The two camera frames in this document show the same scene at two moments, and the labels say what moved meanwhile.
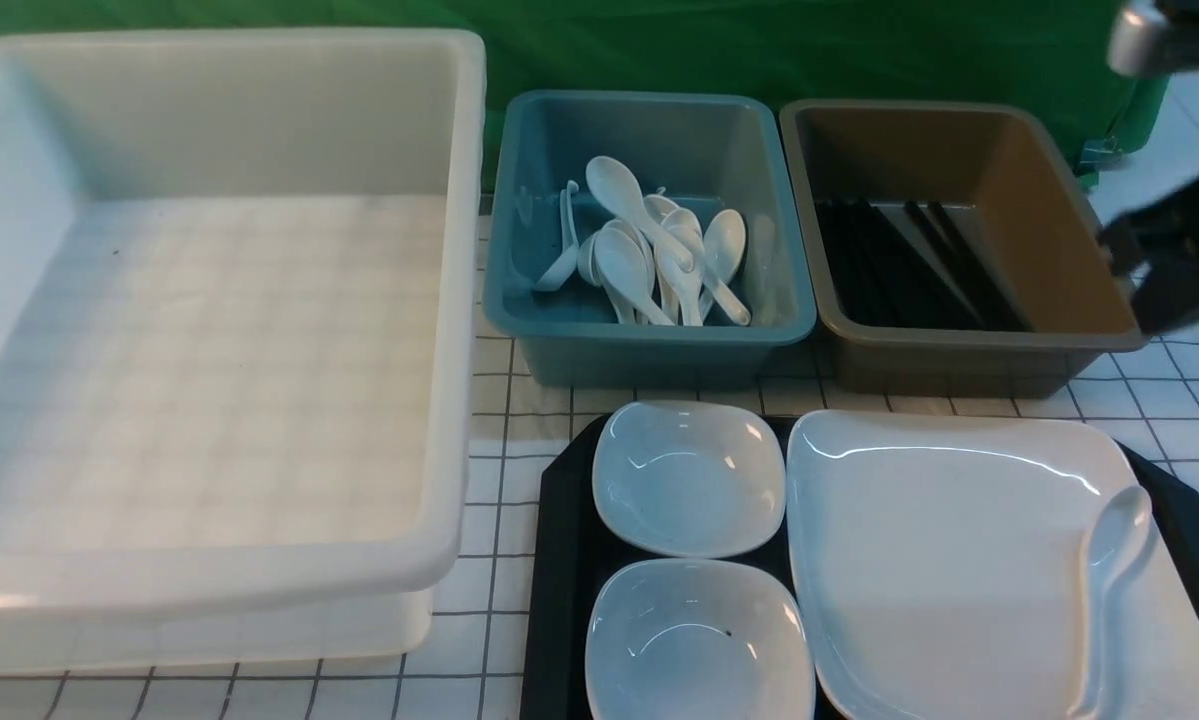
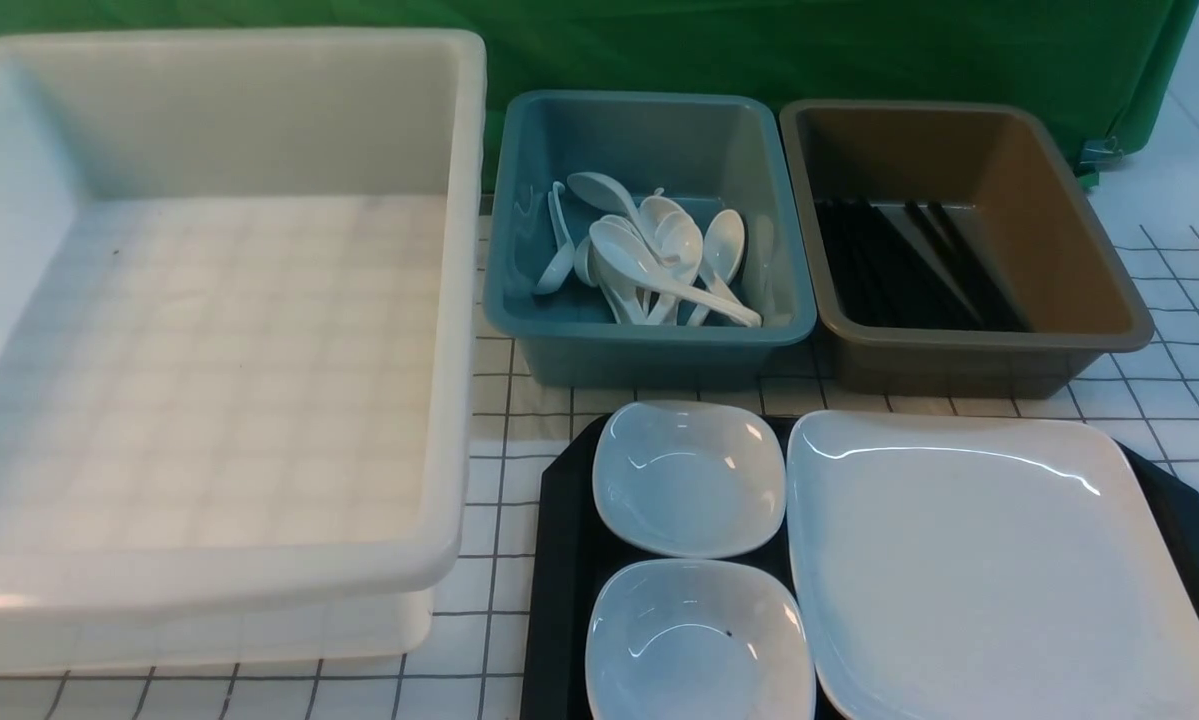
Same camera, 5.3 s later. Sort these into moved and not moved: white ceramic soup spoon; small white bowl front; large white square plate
Moved: white ceramic soup spoon
Not moved: large white square plate; small white bowl front
